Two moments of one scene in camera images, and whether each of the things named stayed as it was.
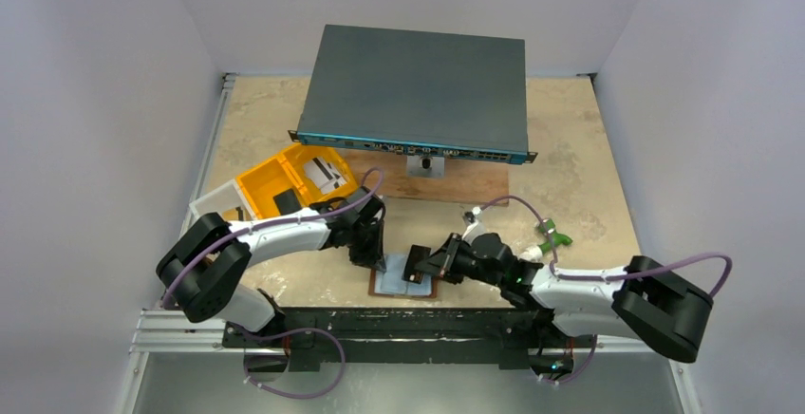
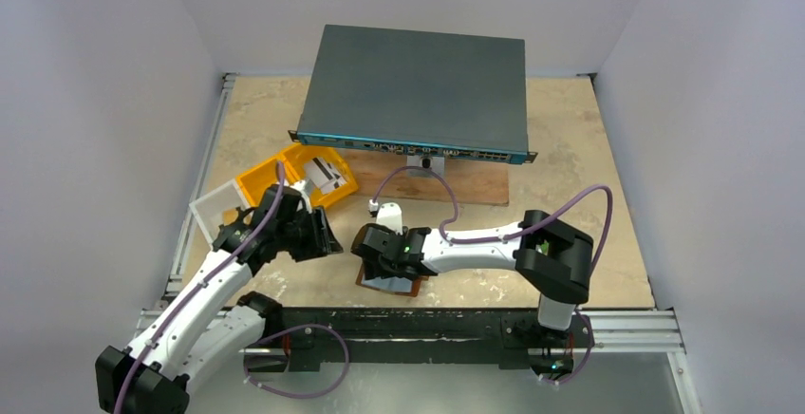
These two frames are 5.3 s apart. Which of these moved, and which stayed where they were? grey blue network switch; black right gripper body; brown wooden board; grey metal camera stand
Moved: black right gripper body
Stayed: grey metal camera stand; brown wooden board; grey blue network switch
